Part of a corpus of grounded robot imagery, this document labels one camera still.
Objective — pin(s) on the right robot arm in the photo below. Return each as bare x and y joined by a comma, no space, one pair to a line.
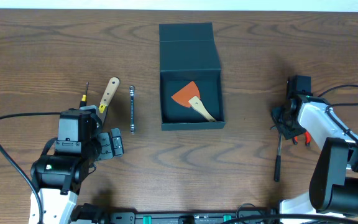
333,189

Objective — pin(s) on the red handled pliers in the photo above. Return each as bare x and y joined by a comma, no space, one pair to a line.
307,139

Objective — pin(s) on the silver ratchet wrench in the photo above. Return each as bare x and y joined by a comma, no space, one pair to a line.
132,95

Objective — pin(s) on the dark green open box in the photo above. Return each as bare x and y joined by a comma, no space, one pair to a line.
188,54

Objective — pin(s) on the small steel hammer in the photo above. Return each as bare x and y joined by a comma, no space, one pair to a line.
277,170

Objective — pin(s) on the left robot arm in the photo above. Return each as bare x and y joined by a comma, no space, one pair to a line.
66,161

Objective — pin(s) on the orange scraper wooden handle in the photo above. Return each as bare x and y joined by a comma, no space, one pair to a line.
189,96

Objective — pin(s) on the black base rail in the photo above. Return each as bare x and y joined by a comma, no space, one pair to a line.
92,214

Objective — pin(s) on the metal putty knife wooden handle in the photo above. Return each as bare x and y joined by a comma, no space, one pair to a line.
108,95

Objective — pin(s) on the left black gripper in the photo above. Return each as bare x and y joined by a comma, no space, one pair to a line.
105,146

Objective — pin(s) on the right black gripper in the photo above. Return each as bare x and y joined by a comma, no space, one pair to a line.
276,113

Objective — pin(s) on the black yellow screwdriver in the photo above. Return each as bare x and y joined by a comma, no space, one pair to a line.
83,101

